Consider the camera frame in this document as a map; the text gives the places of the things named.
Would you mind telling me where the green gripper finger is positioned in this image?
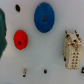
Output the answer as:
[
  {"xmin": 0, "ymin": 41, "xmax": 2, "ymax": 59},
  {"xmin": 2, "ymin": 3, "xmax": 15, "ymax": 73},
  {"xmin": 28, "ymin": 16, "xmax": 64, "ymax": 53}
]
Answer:
[{"xmin": 0, "ymin": 8, "xmax": 7, "ymax": 58}]

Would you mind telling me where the red gear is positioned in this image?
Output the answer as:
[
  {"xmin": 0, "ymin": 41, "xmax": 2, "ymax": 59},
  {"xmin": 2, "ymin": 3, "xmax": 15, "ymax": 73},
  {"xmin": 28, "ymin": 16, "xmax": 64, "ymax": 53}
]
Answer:
[{"xmin": 14, "ymin": 30, "xmax": 28, "ymax": 50}]

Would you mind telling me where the blue gear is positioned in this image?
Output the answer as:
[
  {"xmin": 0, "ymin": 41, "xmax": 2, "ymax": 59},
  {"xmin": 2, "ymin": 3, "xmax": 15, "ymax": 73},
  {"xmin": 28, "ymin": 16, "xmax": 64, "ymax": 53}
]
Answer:
[{"xmin": 34, "ymin": 2, "xmax": 55, "ymax": 33}]

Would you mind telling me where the small metal screw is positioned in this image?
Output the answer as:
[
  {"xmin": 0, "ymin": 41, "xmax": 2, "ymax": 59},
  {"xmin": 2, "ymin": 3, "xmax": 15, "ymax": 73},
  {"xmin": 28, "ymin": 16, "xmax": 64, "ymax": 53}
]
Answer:
[{"xmin": 22, "ymin": 68, "xmax": 27, "ymax": 77}]

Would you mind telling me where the beige electrical connector block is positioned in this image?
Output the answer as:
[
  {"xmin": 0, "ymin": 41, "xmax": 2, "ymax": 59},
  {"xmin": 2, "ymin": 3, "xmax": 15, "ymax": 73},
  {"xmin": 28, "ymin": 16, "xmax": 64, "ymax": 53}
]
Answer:
[{"xmin": 63, "ymin": 32, "xmax": 83, "ymax": 70}]

